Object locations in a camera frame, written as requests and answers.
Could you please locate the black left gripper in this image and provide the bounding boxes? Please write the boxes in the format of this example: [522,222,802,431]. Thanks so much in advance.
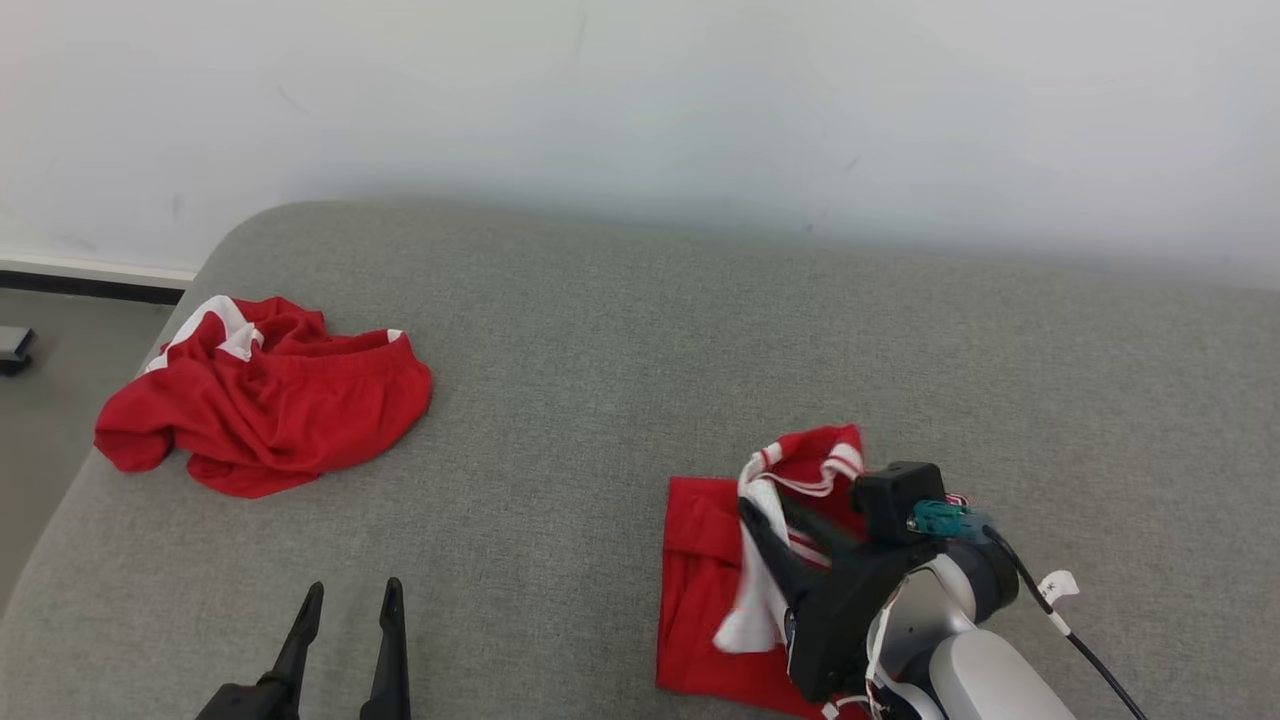
[195,577,411,720]

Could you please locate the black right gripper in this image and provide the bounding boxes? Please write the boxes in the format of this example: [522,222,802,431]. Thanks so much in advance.
[737,495,939,703]

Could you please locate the red Bulls basketball jersey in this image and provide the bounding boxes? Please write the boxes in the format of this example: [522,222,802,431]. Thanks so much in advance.
[655,425,871,720]

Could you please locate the red white basketball shorts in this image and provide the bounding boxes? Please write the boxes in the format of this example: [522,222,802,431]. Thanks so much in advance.
[95,295,434,499]

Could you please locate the grey fabric sofa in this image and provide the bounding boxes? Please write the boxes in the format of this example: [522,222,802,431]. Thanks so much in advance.
[0,200,1280,720]

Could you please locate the teal right camera cable plug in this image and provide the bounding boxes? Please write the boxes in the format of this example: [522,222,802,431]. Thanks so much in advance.
[906,500,993,546]

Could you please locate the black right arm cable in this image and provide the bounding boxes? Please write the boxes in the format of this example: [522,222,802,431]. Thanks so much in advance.
[985,525,1151,720]

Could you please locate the white wall baseboard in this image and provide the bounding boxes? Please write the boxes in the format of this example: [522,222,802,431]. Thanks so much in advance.
[0,253,198,306]

